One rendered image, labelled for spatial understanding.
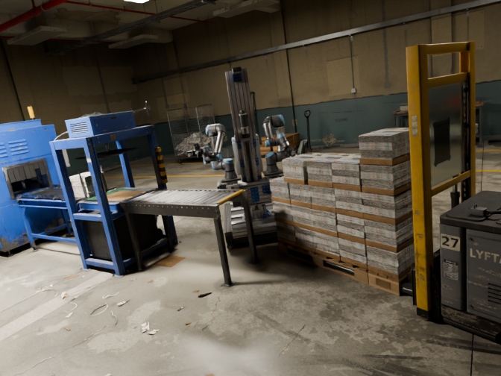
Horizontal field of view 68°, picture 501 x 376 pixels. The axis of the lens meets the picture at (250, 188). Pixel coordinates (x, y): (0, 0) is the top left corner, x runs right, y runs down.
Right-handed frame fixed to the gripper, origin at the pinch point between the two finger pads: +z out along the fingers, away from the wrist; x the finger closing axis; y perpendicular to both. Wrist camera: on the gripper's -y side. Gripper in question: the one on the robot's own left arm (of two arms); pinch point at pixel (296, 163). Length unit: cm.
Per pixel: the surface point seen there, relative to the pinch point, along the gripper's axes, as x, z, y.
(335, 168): 18, 31, -59
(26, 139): 192, -230, 287
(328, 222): 19, 69, -22
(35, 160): 188, -203, 304
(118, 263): 163, 11, 152
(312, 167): 18.1, 18.4, -35.8
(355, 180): 18, 48, -72
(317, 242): 18, 81, 5
